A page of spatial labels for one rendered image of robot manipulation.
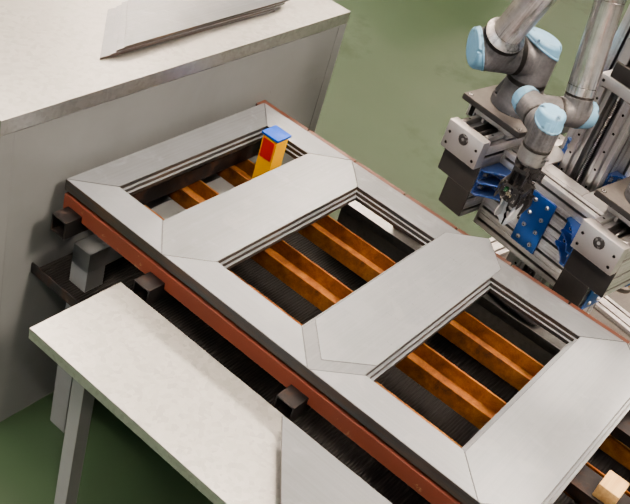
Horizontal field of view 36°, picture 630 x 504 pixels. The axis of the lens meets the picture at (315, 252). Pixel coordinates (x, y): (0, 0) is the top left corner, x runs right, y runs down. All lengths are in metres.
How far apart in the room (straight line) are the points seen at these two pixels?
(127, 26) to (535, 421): 1.43
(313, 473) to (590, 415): 0.67
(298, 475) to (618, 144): 1.38
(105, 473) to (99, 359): 0.81
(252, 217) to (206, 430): 0.63
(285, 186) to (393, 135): 2.17
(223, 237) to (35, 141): 0.49
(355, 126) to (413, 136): 0.29
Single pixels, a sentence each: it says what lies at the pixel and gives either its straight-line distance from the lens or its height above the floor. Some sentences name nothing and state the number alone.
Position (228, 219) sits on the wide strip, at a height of 0.85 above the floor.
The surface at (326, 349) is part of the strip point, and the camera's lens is 2.15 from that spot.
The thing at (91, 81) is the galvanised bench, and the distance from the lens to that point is 2.45.
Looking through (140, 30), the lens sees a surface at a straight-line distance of 2.67.
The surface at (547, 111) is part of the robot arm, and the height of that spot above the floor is 1.25.
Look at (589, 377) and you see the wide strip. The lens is 2.40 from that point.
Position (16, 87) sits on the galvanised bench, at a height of 1.05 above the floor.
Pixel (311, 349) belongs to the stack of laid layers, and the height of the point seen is 0.85.
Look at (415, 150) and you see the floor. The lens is 4.67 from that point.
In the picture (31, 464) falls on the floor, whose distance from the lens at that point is 2.91.
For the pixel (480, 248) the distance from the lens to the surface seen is 2.63.
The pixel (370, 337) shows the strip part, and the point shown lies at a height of 0.85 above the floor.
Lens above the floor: 2.28
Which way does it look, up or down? 37 degrees down
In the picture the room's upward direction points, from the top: 18 degrees clockwise
